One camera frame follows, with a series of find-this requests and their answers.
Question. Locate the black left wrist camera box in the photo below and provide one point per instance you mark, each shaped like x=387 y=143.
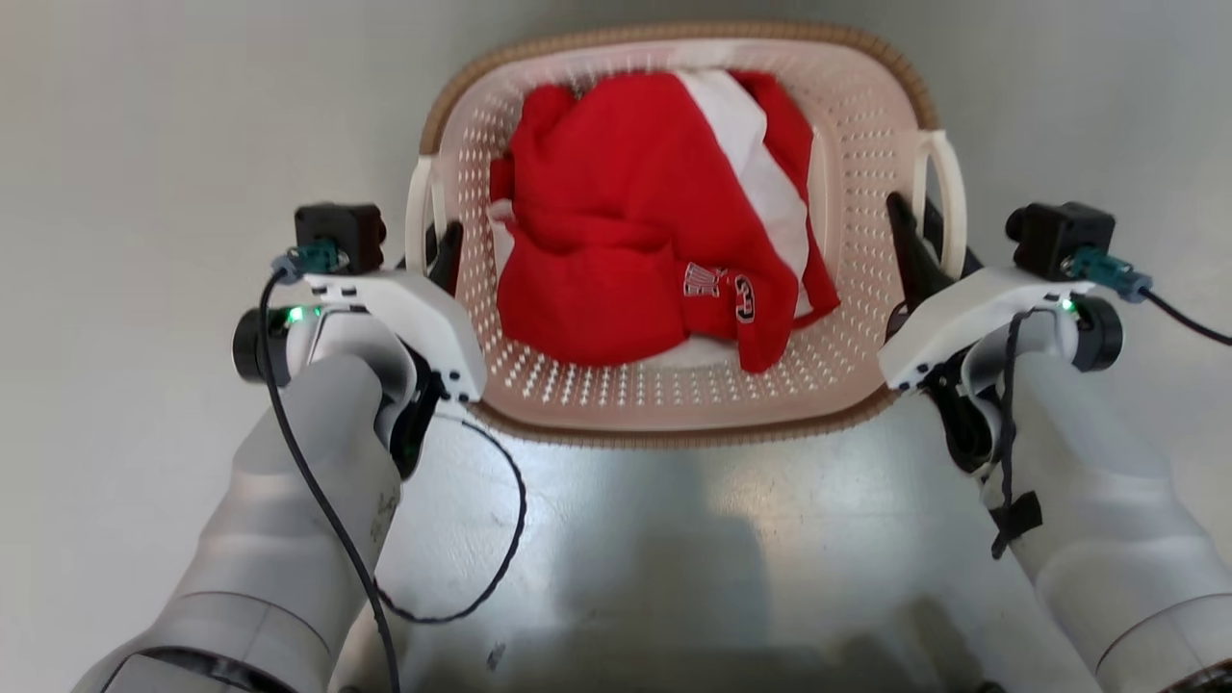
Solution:
x=337 y=226

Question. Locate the pink perforated plastic laundry basket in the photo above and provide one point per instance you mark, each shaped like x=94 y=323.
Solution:
x=866 y=173

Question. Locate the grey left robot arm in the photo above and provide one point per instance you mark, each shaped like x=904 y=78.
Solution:
x=289 y=500

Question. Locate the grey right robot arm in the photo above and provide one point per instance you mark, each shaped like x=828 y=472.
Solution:
x=1097 y=520

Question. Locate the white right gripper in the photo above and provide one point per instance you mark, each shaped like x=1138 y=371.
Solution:
x=948 y=313

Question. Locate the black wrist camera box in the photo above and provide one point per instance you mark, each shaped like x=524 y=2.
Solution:
x=337 y=226
x=1059 y=236

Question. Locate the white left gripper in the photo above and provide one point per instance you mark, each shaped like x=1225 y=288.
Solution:
x=423 y=313

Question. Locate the red and white garment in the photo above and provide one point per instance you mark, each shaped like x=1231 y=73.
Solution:
x=616 y=241

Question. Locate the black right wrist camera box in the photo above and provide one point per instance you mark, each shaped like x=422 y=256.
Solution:
x=1059 y=236

